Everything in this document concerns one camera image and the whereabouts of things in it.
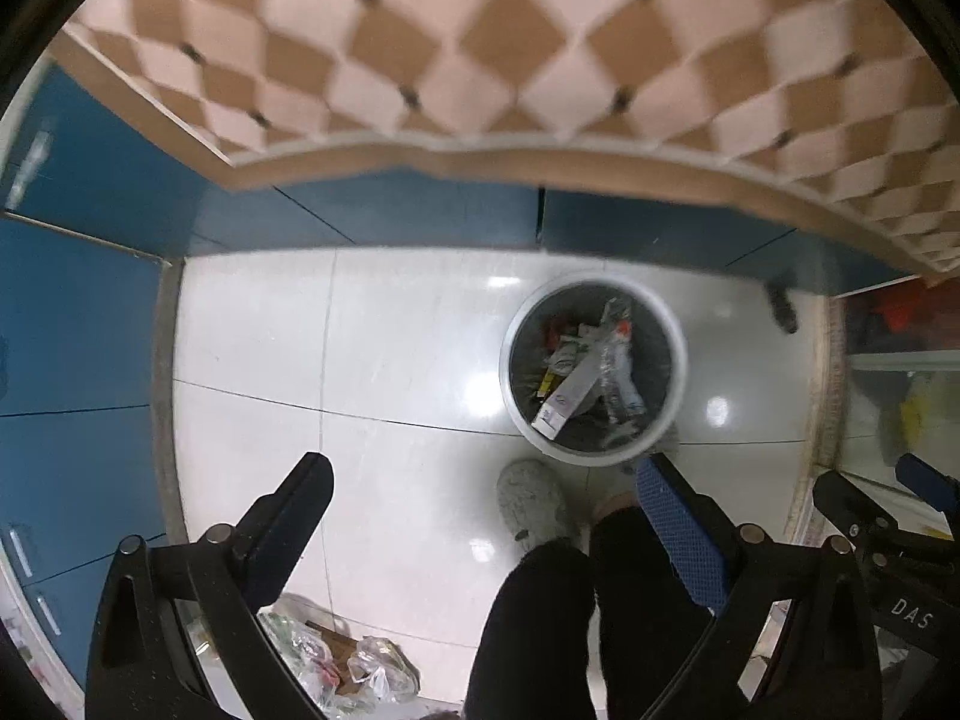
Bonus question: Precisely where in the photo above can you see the blue base cabinet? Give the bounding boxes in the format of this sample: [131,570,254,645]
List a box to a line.
[0,60,925,691]

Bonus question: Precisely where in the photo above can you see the red cloth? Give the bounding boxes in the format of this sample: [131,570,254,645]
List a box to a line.
[874,289,942,332]

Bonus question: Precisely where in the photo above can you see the glass sliding door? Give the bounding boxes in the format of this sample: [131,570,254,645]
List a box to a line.
[786,274,960,541]

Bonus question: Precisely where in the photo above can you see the white trash bin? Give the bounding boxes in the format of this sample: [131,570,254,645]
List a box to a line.
[499,272,689,467]

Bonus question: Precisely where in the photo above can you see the grey slipper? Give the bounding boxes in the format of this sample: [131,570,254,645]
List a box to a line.
[496,460,579,549]

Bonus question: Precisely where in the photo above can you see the brown cardboard piece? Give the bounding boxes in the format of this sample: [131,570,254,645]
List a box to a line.
[306,619,363,695]

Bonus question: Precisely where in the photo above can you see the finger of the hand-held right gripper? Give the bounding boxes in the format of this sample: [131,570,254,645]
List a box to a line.
[895,453,960,524]
[813,469,902,550]

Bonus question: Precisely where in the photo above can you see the white tissue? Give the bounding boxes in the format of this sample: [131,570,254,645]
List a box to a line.
[550,326,602,377]

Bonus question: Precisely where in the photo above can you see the crumpled clear plastic bag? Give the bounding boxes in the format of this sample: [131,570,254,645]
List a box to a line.
[257,592,340,715]
[345,634,422,704]

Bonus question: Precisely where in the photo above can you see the clear printed plastic bag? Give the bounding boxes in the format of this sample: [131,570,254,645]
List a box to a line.
[596,345,648,422]

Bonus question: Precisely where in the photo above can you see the pink white toothpaste box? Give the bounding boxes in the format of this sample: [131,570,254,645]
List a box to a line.
[531,349,602,438]

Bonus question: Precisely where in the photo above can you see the checkered tablecloth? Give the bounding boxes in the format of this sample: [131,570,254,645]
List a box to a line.
[45,0,960,280]

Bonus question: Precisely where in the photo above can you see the person's black pants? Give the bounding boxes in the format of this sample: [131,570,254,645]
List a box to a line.
[463,506,752,720]

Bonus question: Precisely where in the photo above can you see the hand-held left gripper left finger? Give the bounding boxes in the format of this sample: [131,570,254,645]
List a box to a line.
[85,452,335,720]

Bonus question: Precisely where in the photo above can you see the clear plastic wrapper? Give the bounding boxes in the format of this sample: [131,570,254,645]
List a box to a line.
[600,298,635,347]

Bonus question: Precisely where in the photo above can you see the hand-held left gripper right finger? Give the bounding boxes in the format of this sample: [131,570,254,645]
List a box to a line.
[634,454,884,720]

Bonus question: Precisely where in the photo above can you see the yellow object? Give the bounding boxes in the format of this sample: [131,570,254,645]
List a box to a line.
[898,388,933,452]

